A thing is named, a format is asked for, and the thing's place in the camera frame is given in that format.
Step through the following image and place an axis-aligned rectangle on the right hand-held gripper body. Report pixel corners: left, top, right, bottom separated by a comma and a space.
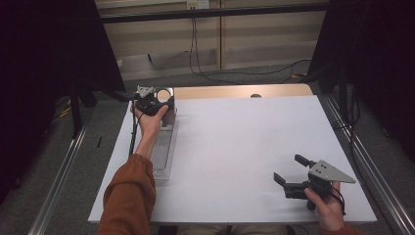
283, 159, 357, 212

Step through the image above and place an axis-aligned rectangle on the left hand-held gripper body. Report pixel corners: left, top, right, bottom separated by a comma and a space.
134, 85, 165, 117

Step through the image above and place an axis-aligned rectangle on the grey metal phone case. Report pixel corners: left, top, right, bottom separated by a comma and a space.
156, 87, 176, 128

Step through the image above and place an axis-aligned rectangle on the clear plastic packaging box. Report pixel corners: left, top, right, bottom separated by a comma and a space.
150, 86, 180, 182

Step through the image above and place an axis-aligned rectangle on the person's left hand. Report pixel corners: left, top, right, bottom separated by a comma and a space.
130, 103, 170, 140

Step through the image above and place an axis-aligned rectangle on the person's right hand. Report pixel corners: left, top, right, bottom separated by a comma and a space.
303, 181, 346, 233

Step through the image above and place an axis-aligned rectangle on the white table sheet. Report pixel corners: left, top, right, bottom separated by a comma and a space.
87, 95, 378, 225

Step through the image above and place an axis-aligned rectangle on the black metal stand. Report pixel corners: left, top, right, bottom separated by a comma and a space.
69, 81, 99, 140

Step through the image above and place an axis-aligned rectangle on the black horizontal bar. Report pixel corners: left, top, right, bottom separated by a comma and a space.
97, 2, 331, 24

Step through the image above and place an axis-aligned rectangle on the black curtain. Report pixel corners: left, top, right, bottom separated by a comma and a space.
306, 0, 415, 165
0, 0, 126, 204

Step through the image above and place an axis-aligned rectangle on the right hand-held gripper cable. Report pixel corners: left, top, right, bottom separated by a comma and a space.
329, 185, 346, 216

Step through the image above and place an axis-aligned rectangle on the hand-held gripper cable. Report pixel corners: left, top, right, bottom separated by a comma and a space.
329, 185, 346, 216
128, 107, 145, 157

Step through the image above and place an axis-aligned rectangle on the left hand-held gripper cable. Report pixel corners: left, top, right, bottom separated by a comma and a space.
128, 107, 145, 157

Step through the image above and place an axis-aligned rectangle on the metal floor rail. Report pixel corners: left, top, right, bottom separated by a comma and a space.
321, 94, 415, 235
27, 123, 89, 235

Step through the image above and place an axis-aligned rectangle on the black cable bundle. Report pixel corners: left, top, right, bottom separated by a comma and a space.
332, 91, 363, 184

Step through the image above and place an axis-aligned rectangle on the black wall cable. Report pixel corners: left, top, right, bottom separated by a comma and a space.
189, 8, 243, 85

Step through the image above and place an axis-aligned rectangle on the yellow cable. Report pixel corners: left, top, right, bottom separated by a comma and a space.
53, 97, 72, 119

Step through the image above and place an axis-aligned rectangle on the long black floor cable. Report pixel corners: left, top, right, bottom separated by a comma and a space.
194, 8, 312, 78

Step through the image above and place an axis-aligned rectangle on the wall power socket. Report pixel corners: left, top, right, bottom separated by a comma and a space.
186, 0, 210, 10

